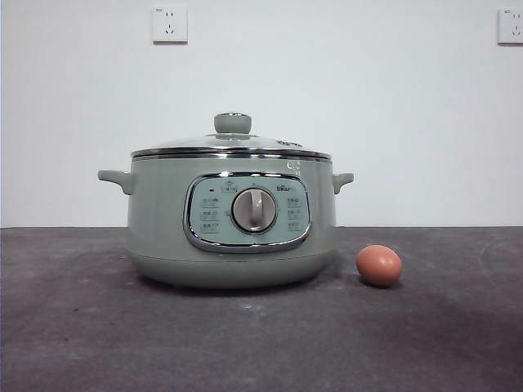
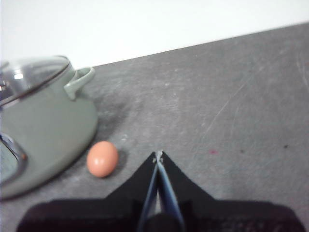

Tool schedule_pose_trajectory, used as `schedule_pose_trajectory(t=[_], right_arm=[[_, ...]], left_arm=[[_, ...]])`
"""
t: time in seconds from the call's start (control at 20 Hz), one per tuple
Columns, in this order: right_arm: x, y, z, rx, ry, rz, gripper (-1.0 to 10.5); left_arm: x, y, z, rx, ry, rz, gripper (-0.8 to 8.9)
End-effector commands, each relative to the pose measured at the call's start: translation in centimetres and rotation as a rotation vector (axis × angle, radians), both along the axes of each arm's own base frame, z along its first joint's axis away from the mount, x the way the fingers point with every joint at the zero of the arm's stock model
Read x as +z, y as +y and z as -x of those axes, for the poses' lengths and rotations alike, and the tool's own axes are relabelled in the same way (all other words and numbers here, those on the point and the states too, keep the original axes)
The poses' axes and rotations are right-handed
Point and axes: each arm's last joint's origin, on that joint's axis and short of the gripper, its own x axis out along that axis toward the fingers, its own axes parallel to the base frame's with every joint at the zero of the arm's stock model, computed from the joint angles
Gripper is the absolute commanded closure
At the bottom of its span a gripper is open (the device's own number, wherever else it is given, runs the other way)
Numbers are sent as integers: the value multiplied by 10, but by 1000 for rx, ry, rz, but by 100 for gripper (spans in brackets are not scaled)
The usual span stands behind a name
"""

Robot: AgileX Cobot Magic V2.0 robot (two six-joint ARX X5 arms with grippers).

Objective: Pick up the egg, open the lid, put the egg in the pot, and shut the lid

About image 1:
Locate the glass lid with green knob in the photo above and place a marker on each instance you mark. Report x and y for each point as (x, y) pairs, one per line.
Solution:
(232, 122)

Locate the brown egg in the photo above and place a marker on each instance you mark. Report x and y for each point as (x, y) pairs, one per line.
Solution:
(379, 266)

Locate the sage green electric pot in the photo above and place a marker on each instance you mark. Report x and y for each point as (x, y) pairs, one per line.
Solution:
(163, 228)

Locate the white wall socket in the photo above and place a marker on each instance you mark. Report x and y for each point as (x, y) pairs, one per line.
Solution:
(170, 24)
(511, 26)

